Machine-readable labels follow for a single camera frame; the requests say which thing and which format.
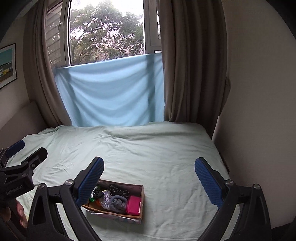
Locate green tissue packet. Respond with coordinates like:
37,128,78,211
89,193,94,202

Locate left hand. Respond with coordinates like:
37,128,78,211
1,199,28,228

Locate window frame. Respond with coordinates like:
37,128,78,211
46,1,161,67

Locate small black scrunchie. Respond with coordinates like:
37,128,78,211
92,186,104,200

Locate light blue hanging sheet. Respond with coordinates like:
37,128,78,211
54,53,165,127

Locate brown curtain left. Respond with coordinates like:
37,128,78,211
23,1,72,128

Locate cardboard box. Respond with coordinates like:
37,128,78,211
82,179,144,224

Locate pale green bed sheet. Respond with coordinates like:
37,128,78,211
6,121,241,241

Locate framed wall picture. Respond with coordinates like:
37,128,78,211
0,43,18,89

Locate orange fluffy pompom toy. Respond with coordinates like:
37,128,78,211
95,200,102,209

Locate round glitter pad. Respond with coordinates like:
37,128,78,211
99,190,112,210

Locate grey fluffy scrunchie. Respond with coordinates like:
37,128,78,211
110,195,127,213

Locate brown curtain right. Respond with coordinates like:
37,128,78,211
157,1,230,136

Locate brown curtain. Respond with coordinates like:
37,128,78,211
157,1,230,136
23,1,72,128

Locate magenta zip pouch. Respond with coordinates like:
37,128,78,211
126,195,141,216

